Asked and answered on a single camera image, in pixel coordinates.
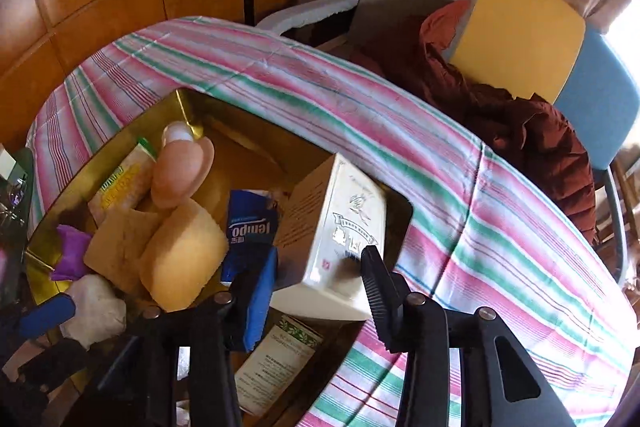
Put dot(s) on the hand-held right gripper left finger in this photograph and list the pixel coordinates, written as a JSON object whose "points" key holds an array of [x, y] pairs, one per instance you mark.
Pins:
{"points": [[260, 302]]}

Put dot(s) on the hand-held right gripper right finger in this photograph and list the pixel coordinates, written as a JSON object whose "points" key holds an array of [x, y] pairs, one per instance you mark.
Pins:
{"points": [[382, 307]]}

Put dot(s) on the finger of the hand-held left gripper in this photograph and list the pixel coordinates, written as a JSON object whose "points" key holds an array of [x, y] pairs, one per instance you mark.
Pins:
{"points": [[47, 314]]}

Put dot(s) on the white socks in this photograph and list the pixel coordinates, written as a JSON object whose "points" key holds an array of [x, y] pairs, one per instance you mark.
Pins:
{"points": [[95, 307]]}

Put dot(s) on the green cardboard box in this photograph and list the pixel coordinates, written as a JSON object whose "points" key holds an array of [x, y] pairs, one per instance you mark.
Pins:
{"points": [[272, 362]]}

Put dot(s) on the purple packet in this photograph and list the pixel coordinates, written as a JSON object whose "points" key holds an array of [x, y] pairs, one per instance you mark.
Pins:
{"points": [[70, 252]]}

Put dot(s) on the blue tissue packet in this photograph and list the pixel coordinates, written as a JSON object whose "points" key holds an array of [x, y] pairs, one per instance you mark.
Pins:
{"points": [[245, 232]]}

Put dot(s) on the thick yellow sponge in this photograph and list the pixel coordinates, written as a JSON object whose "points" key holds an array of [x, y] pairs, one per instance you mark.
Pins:
{"points": [[182, 252]]}

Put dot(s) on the white cardboard box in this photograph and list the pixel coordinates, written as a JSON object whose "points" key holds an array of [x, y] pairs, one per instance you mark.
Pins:
{"points": [[325, 227]]}

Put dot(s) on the coarse tan sponge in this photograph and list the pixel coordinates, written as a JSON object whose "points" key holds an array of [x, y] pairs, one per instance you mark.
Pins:
{"points": [[117, 242]]}

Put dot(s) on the gold metal tin box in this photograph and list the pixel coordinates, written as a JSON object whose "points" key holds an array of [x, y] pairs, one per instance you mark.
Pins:
{"points": [[240, 157]]}

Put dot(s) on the yellow noodle packet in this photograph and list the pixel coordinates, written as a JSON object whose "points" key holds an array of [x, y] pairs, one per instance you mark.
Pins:
{"points": [[120, 187]]}

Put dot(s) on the clear glass jar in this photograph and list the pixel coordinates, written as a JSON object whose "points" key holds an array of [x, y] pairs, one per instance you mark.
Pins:
{"points": [[21, 197]]}

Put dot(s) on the small white box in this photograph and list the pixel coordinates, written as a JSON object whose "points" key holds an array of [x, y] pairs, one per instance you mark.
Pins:
{"points": [[7, 164]]}

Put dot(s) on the striped pink green tablecloth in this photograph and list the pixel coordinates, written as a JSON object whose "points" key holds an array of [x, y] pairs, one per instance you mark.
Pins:
{"points": [[400, 147]]}

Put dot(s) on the dark red jacket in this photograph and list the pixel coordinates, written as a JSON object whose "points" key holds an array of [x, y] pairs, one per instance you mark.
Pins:
{"points": [[500, 122]]}

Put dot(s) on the grey yellow blue sofa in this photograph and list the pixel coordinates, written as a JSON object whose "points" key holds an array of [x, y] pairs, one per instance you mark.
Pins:
{"points": [[520, 17]]}

